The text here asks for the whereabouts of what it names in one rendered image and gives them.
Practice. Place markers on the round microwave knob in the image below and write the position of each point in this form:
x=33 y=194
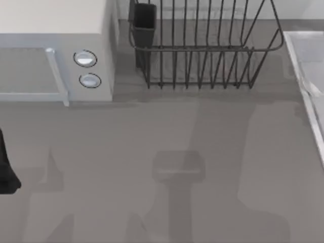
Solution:
x=89 y=80
x=85 y=58

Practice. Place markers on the black cutlery holder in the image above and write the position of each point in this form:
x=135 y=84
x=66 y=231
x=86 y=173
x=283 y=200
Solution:
x=143 y=22

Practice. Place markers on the glass microwave door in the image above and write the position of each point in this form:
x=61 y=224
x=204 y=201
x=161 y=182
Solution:
x=25 y=71

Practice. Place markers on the pale microwave oven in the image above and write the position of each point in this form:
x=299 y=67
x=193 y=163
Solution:
x=50 y=17

